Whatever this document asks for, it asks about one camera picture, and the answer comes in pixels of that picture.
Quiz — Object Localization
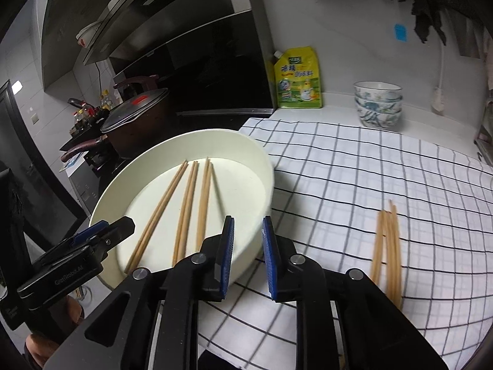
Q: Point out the white bowl on hood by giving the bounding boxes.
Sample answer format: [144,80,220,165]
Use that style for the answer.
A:
[76,21,103,45]

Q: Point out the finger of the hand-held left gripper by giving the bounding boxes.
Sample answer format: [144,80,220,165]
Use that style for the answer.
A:
[31,220,109,268]
[83,216,136,257]

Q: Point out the black cooktop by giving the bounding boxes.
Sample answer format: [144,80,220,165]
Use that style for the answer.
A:
[69,154,128,209]

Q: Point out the black hanging cloth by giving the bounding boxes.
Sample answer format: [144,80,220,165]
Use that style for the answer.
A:
[411,0,447,45]

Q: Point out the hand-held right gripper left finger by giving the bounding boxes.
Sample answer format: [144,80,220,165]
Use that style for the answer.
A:
[44,215,235,370]

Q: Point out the cream oval tray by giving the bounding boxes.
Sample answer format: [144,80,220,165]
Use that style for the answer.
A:
[88,128,275,290]

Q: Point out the wooden chopstick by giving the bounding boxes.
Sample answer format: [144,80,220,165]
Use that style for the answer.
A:
[379,210,390,278]
[387,199,399,305]
[392,204,404,311]

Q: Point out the yellow seasoning pouch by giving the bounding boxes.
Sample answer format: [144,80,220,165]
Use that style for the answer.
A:
[273,46,324,109]

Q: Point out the dark red curved handle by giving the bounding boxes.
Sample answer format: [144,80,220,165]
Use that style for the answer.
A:
[113,75,158,93]

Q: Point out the dark red pot with lid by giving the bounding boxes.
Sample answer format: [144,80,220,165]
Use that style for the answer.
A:
[101,88,170,134]

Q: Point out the blue white paper sheet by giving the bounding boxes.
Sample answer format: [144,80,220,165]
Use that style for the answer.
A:
[62,152,87,170]

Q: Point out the white black checkered cloth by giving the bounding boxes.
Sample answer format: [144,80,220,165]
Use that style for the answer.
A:
[193,117,493,370]

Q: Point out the row of seasoning bottles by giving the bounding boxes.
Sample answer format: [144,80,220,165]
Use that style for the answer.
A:
[71,90,114,130]

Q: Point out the person's black trousers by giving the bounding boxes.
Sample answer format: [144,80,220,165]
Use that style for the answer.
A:
[198,349,232,370]

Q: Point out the blue floral ceramic bowl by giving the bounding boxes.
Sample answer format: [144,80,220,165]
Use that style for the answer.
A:
[353,81,403,100]
[356,108,402,129]
[354,94,403,115]

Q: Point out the black range hood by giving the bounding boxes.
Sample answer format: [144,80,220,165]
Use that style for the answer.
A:
[42,0,276,118]

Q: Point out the person's left hand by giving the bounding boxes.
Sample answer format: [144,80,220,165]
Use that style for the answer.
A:
[23,296,85,370]

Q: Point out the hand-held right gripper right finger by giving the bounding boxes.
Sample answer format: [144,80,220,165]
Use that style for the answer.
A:
[262,216,449,370]

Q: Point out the dark door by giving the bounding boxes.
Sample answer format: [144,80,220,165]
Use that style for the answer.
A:
[0,79,87,240]

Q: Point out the bundle of wooden chopsticks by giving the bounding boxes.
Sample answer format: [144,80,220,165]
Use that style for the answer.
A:
[125,157,214,274]

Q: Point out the white cable with plug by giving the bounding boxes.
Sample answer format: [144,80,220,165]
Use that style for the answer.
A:
[431,44,449,114]

